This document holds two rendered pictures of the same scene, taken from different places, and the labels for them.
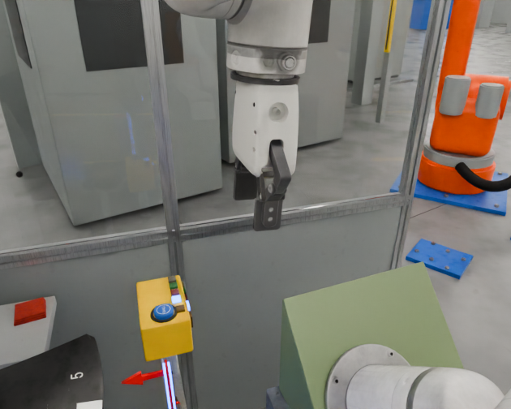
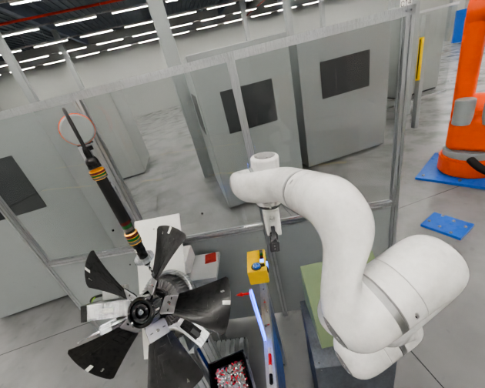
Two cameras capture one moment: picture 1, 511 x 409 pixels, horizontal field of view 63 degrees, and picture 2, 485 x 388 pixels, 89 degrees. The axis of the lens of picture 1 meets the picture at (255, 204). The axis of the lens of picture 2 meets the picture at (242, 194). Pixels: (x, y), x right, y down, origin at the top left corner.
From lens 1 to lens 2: 0.44 m
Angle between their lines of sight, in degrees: 22
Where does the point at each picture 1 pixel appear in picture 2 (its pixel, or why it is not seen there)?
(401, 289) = not seen: hidden behind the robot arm
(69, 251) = (223, 233)
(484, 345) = (472, 285)
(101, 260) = (236, 237)
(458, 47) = (466, 77)
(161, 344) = (255, 279)
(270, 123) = (269, 222)
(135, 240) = (249, 229)
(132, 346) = not seen: hidden behind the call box
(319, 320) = (316, 275)
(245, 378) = not seen: hidden behind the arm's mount
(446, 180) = (459, 169)
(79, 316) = (229, 259)
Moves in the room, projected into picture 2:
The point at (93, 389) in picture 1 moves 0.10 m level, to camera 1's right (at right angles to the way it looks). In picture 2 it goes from (227, 296) to (250, 299)
